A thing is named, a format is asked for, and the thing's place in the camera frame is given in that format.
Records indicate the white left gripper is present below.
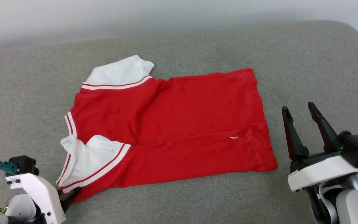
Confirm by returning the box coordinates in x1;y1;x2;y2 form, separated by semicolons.
6;173;82;224

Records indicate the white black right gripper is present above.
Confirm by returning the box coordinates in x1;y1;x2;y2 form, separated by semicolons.
281;101;358;192

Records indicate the red white polo shirt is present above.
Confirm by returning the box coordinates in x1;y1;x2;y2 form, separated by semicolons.
56;55;278;204

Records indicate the grey fabric sofa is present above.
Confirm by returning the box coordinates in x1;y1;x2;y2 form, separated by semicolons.
0;20;358;224

